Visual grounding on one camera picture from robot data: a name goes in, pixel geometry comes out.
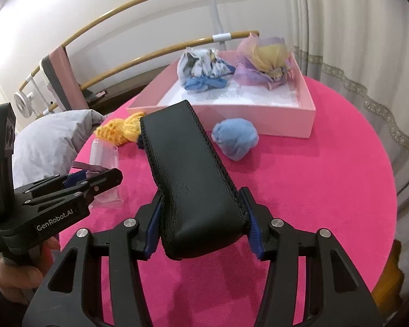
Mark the light blue cartoon print cloth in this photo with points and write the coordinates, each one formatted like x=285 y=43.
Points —
x=200 y=70

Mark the yellow crochet piece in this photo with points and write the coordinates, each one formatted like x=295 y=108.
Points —
x=121 y=131

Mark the lower wooden barre rail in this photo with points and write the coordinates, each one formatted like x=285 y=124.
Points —
x=217 y=38

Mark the person left hand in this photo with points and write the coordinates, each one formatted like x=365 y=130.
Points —
x=17 y=281

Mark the grey quilted blanket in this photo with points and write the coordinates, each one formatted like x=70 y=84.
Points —
x=48 y=146

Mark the upper wooden barre rail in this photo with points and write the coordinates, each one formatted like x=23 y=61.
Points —
x=139 y=3

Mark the white barre stand post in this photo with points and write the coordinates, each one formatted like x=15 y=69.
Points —
x=214 y=13

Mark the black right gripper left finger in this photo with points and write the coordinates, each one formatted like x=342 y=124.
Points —
x=100 y=268

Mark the wooden barre rail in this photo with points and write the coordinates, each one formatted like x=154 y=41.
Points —
x=139 y=3
x=217 y=38

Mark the pink cardboard box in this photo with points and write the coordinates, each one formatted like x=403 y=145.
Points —
x=268 y=120

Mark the purple organza scarf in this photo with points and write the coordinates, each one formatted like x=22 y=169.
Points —
x=263 y=62

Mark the small white fan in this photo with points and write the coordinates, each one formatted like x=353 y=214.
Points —
x=24 y=103

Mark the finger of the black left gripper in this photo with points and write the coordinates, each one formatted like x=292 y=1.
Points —
x=54 y=183
x=81 y=187

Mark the white printed paper sheet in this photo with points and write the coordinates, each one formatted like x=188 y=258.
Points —
x=234 y=94

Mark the clear plastic bag with string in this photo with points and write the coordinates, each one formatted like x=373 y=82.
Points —
x=103 y=159

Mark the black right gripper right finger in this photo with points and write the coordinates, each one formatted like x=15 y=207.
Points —
x=335 y=292

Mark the black leather case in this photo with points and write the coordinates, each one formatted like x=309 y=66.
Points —
x=202 y=211

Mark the light blue fabric ball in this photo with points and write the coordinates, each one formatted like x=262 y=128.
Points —
x=235 y=137

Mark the cream curtain with trim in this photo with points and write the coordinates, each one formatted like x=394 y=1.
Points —
x=360 y=48

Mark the pink grey yoga mat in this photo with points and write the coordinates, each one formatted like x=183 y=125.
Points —
x=64 y=86

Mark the wooden chair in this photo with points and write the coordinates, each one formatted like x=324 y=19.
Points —
x=386 y=292

